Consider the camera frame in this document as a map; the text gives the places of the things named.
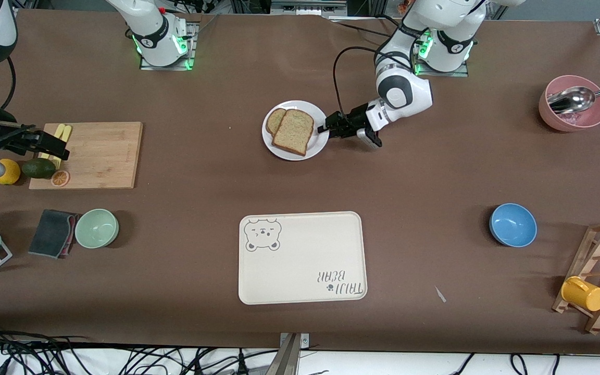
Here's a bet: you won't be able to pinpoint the yellow mug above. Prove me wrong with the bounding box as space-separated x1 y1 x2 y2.
561 276 600 312

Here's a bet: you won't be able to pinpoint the pink bowl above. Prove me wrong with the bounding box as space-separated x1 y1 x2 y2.
539 75 600 133

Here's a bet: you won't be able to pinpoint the dark grey cloth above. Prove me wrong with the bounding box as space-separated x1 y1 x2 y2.
28 209 81 259

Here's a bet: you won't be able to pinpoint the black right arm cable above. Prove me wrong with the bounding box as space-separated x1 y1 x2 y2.
0 55 17 113

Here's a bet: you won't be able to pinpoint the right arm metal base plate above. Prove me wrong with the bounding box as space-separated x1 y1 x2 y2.
140 21 197 71

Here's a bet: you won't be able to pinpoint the dark green avocado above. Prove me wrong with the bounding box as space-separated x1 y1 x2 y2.
21 158 57 179

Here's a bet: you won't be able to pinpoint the metal table edge bracket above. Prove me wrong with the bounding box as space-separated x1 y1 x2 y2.
274 332 310 375

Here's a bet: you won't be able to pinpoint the black cable bundle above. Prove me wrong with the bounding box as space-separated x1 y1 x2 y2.
0 320 280 375

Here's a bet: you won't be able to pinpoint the wooden cutting board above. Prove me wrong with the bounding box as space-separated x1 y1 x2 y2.
29 122 143 190

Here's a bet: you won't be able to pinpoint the blue bowl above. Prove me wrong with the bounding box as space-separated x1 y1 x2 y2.
489 203 538 247

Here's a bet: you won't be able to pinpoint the round white plate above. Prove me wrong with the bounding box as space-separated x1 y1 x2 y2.
262 100 330 161

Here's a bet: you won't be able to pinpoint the clear crystal pieces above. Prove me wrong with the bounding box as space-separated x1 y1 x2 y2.
560 112 593 127

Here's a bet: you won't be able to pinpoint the yellow lemon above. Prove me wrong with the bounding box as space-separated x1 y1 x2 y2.
0 158 21 185

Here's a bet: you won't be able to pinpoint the metal spoon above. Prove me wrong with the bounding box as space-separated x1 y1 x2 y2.
547 83 600 115

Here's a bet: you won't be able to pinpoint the black cable on table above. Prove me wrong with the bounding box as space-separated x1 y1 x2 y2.
329 16 402 38

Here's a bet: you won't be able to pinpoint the pale green bowl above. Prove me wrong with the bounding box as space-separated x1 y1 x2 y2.
74 208 119 249

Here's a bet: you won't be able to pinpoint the cream tray with bear print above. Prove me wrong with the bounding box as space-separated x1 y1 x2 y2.
238 211 368 305

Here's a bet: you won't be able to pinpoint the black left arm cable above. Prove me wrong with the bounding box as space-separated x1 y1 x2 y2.
333 46 410 118

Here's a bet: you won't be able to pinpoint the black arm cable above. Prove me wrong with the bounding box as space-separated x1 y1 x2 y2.
0 55 17 113
333 46 410 118

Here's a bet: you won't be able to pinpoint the wooden peg drying rack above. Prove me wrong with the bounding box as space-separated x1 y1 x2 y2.
552 220 600 335

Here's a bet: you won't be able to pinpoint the plain brown bread slice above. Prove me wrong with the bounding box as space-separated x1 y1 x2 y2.
271 109 315 157

